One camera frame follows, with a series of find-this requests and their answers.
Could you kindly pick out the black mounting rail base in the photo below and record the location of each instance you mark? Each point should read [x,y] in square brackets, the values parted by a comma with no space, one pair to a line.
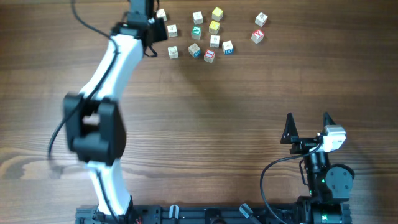
[289,213]

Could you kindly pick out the wooden block green top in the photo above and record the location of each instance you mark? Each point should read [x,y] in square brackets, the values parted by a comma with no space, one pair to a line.
[196,32]

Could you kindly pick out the wooden block blue D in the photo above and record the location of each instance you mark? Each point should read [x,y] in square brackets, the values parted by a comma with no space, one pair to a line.
[227,47]

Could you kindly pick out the wooden block green side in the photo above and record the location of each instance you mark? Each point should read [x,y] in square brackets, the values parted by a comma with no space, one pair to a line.
[214,41]

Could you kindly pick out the wooden block red 9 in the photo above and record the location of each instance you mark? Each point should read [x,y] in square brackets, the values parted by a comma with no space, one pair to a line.
[261,19]

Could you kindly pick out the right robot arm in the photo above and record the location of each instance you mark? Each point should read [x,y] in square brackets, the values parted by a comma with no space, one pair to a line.
[329,184]

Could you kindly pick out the wooden block yellow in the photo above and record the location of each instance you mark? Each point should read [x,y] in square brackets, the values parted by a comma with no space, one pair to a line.
[217,14]
[214,27]

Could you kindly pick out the wooden block red X top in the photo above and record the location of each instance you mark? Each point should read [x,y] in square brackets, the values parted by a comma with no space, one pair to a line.
[257,36]

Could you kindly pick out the wooden block plain back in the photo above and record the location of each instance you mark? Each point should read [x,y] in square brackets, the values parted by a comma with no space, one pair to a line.
[197,18]

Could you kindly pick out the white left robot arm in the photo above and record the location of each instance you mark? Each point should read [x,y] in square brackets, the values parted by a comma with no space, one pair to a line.
[92,119]

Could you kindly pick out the wooden block red side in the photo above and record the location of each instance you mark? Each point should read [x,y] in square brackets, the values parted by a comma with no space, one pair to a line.
[173,52]

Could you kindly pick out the wooden block far left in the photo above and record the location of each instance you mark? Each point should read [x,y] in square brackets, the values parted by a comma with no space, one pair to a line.
[161,14]

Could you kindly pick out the wooden block blue side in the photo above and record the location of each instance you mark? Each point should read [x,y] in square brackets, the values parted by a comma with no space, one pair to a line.
[194,50]

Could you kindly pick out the wooden block yellow top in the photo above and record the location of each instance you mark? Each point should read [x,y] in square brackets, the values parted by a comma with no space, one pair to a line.
[214,27]

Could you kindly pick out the wooden block green J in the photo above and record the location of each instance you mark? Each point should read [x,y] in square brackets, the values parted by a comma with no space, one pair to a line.
[172,30]

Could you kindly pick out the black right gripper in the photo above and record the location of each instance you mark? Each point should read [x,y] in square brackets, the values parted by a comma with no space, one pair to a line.
[290,135]

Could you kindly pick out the wooden block yellow back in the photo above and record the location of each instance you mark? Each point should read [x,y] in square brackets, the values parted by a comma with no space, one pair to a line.
[217,14]

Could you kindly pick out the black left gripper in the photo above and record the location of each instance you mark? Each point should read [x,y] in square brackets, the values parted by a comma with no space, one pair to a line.
[162,34]

